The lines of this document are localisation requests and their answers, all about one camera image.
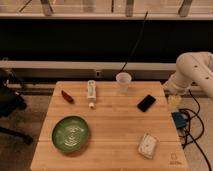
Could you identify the clear plastic cup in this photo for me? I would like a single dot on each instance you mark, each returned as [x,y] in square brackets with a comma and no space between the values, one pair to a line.
[123,80]

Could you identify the red chili pepper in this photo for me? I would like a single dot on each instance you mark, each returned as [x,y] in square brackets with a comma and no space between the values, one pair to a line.
[67,97]

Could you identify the blue connector box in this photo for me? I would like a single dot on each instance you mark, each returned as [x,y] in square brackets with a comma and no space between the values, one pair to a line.
[179,120]

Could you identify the black office chair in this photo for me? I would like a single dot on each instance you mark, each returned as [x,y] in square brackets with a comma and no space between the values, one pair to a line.
[9,101]

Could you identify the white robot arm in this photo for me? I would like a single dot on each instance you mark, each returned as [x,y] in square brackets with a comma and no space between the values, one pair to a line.
[192,67]

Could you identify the black eraser block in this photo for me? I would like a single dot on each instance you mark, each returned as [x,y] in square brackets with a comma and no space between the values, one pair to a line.
[146,103]

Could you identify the green round plate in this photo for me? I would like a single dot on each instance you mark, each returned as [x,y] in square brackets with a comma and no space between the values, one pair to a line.
[70,134]

